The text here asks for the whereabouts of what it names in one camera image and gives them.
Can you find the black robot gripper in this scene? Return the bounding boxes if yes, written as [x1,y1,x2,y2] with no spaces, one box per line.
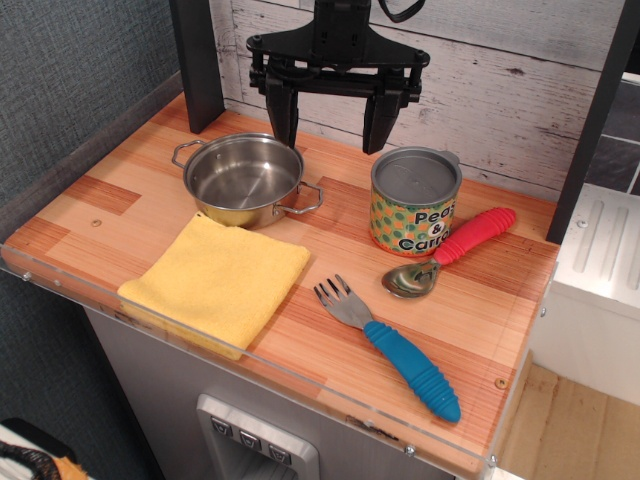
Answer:
[246,1,430,154]

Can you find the small stainless steel pan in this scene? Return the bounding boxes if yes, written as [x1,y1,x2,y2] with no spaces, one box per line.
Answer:
[171,133,324,230]

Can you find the yellow folded cloth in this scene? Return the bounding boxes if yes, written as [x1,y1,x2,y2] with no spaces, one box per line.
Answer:
[118,213,311,360]

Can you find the peas and carrots toy can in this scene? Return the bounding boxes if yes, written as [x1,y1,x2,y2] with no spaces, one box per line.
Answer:
[369,146,462,258]

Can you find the white toy sink unit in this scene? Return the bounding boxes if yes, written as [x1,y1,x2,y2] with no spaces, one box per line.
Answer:
[529,184,640,404]

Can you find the grey toy fridge dispenser panel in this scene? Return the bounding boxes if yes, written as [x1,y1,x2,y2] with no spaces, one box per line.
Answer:
[197,394,320,479]

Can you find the clear acrylic edge guard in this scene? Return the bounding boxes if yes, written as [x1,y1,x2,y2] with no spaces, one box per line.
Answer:
[1,246,496,479]

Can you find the orange black object corner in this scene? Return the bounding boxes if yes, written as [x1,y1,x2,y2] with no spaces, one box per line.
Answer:
[1,418,91,480]

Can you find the black cable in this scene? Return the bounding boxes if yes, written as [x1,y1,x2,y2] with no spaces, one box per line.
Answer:
[375,0,426,25]

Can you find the red handled spoon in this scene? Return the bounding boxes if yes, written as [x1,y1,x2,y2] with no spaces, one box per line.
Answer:
[381,207,516,299]

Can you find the blue handled fork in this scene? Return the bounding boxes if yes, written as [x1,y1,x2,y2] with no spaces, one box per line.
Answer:
[313,274,462,424]

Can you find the dark right vertical post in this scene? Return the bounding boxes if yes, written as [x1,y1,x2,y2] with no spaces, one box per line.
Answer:
[546,0,639,244]

